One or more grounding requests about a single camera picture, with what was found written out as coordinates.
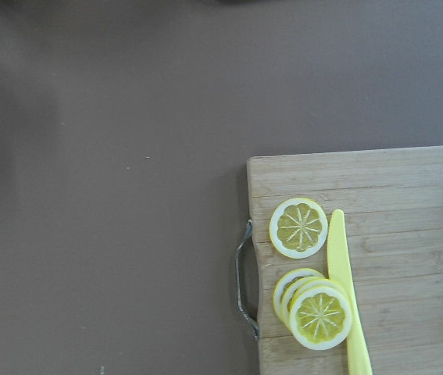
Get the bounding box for single lemon slice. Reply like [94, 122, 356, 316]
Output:
[269, 197, 328, 259]

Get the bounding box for yellow plastic knife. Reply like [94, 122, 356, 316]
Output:
[327, 209, 373, 375]

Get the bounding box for stacked lemon slices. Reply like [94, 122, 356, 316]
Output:
[273, 268, 352, 351]

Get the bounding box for wooden cutting board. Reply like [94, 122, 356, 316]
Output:
[248, 146, 443, 374]

